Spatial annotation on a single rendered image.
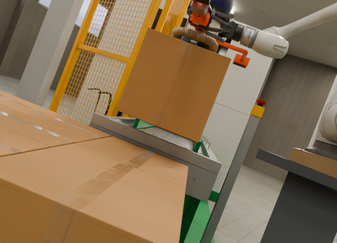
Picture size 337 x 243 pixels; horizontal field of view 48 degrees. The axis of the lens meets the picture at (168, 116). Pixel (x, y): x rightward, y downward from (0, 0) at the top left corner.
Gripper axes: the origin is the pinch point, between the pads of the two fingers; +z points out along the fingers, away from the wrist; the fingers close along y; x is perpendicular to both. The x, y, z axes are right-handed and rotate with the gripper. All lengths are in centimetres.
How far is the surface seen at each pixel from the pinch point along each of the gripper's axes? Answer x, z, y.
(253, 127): 73, -51, 34
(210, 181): 17, -33, 69
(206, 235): 73, -49, 110
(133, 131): 17, 12, 61
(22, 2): 800, 527, -82
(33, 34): 890, 512, -18
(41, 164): -92, 13, 66
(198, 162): 17, -24, 63
